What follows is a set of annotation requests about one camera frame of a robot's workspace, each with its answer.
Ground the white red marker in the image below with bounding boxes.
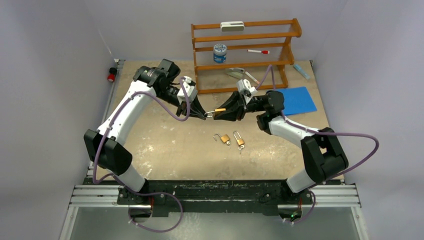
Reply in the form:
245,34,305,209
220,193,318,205
247,49,270,55

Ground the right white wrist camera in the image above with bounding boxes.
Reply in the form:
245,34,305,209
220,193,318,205
236,79,257,98

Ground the white rectangular box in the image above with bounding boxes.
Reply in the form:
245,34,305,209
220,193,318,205
219,21,245,32

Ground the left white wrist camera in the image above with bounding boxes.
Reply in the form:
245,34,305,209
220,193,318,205
177,76,198,104

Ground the white pen on table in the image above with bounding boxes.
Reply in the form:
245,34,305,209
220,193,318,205
244,71,260,85

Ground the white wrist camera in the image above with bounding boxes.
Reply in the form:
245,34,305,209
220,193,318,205
177,76,198,104
236,79,257,98

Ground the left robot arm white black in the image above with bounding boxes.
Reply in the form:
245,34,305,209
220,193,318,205
83,59,207,205

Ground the long shackle brass padlock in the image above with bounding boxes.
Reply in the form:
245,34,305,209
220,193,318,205
233,130,245,147

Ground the black base frame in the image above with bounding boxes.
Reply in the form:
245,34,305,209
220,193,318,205
82,177,345,220

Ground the aluminium rail frame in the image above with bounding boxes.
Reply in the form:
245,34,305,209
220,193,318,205
59,58,369,240

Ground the large brass padlock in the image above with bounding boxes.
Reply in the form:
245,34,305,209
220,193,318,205
205,108,227,118

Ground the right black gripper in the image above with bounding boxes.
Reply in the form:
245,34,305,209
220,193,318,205
212,90,266,122

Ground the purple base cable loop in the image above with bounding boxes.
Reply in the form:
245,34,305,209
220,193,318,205
119,190,185,233

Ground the red emergency stop button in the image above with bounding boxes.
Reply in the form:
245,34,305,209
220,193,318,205
107,67,118,83

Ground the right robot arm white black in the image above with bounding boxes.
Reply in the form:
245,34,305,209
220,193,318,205
212,90,349,204

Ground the key in long padlock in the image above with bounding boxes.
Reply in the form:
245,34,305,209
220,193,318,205
238,144,245,154

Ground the orange wooden shelf rack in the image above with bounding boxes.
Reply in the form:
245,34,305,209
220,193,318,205
190,18,303,96

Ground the blue white jar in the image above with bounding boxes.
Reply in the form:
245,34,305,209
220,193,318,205
213,43,228,64

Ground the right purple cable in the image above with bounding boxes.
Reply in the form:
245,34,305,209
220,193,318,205
255,64,381,190

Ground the light blue eraser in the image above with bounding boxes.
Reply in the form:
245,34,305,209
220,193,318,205
293,64,311,80

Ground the grey stapler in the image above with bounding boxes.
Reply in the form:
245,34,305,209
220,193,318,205
225,67,245,80

